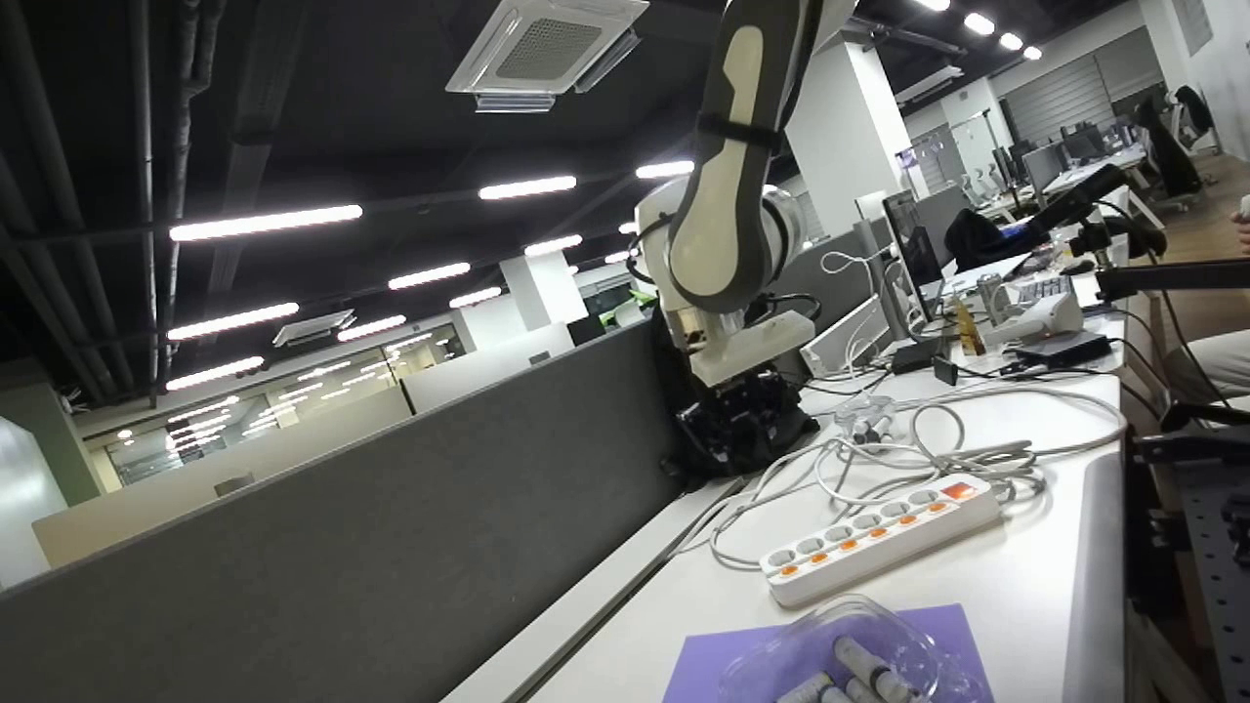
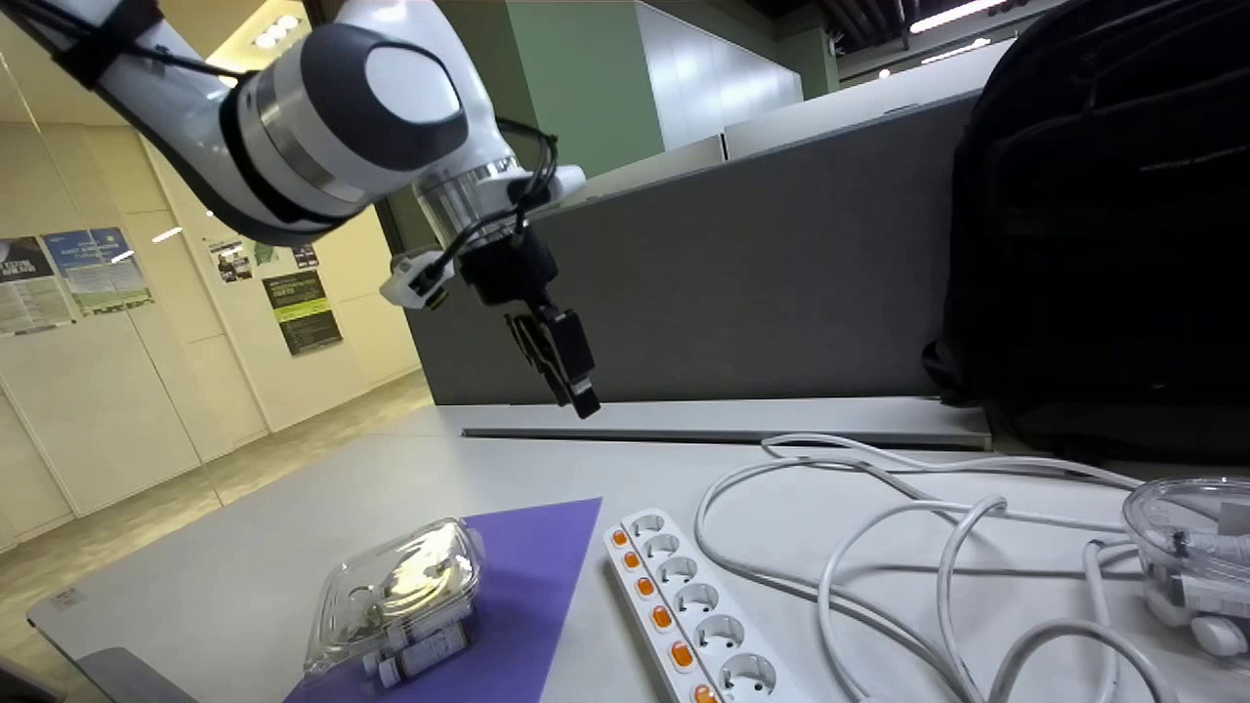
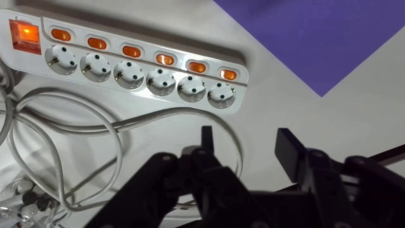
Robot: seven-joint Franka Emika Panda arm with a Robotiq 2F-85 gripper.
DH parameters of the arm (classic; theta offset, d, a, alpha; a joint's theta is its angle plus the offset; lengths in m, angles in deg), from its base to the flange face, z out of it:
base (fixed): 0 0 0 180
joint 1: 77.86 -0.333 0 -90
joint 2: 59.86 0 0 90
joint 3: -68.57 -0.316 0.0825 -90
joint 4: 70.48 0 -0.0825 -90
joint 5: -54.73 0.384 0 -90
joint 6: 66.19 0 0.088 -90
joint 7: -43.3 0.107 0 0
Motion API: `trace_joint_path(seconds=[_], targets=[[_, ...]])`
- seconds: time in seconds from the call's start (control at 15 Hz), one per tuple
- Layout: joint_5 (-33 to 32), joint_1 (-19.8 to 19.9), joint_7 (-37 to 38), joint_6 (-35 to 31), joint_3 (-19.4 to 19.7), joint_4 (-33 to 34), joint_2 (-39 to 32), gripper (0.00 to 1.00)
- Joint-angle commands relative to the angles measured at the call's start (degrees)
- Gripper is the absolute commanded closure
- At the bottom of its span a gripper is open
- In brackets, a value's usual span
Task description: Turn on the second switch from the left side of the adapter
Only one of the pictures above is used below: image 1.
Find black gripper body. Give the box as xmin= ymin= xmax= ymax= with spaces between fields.
xmin=673 ymin=359 xmax=824 ymax=462

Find black backpack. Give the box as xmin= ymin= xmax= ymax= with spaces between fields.
xmin=649 ymin=307 xmax=829 ymax=480

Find white power strip orange switches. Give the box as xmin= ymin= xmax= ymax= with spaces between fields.
xmin=757 ymin=471 xmax=1009 ymax=612

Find short grey partition panel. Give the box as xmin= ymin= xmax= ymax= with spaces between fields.
xmin=776 ymin=226 xmax=895 ymax=390

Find purple mat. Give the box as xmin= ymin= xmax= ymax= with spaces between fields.
xmin=661 ymin=596 xmax=1001 ymax=703

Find computer monitor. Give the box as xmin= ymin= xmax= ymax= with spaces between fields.
xmin=865 ymin=187 xmax=955 ymax=375

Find small yellow bottle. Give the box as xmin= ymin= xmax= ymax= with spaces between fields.
xmin=951 ymin=298 xmax=987 ymax=359

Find clear plastic bag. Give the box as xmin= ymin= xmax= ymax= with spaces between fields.
xmin=721 ymin=592 xmax=970 ymax=703

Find grey marker pen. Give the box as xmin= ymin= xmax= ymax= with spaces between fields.
xmin=776 ymin=668 xmax=850 ymax=703
xmin=830 ymin=634 xmax=918 ymax=703

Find white cylindrical device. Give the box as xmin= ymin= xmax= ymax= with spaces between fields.
xmin=976 ymin=269 xmax=1084 ymax=350

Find flat black tablet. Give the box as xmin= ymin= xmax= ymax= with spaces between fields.
xmin=1011 ymin=327 xmax=1113 ymax=372

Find long ceiling light tube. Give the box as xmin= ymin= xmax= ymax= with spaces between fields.
xmin=384 ymin=259 xmax=477 ymax=298
xmin=162 ymin=199 xmax=372 ymax=249
xmin=160 ymin=298 xmax=304 ymax=347

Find grey desk partition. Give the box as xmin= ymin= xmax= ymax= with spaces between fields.
xmin=0 ymin=315 xmax=687 ymax=703

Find ceiling air conditioner cassette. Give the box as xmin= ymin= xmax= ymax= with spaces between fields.
xmin=442 ymin=0 xmax=653 ymax=116

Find black perforated breadboard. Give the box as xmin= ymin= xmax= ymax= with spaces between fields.
xmin=1164 ymin=462 xmax=1250 ymax=703

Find person in dark clothes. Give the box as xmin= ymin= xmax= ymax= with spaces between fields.
xmin=1134 ymin=87 xmax=1211 ymax=203

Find tangled white cable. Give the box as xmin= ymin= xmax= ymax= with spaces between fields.
xmin=704 ymin=396 xmax=915 ymax=578

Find white power strip cable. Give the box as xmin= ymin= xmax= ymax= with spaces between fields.
xmin=895 ymin=380 xmax=1134 ymax=510

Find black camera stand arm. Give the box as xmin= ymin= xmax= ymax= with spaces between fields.
xmin=1018 ymin=159 xmax=1250 ymax=305

